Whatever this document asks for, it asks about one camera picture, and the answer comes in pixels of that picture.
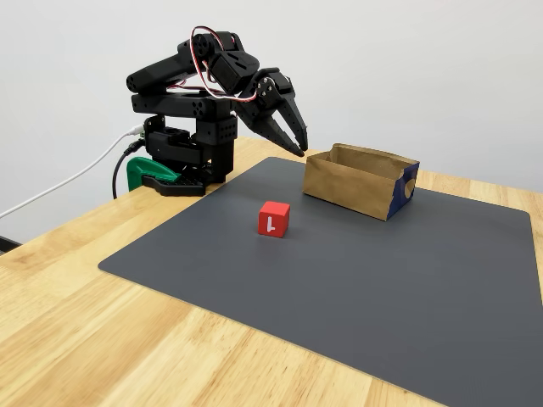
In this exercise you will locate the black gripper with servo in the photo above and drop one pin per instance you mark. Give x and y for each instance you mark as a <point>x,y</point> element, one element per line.
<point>260,111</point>

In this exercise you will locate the red cube with white letter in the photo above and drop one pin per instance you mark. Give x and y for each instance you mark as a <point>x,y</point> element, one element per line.
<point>280,212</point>

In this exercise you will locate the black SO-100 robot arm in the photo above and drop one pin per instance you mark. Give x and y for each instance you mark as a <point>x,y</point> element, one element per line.
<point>169,72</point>

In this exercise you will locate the brown paper box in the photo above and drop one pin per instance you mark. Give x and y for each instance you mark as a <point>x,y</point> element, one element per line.
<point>348,186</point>

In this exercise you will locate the green table clamp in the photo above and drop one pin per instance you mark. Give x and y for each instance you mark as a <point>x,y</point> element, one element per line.
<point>140,169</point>

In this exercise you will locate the grey rubber mat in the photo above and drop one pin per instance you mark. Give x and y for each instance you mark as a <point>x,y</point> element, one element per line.
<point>339,297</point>

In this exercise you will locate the motor controller board mount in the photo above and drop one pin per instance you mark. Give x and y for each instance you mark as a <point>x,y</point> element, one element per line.
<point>153,125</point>

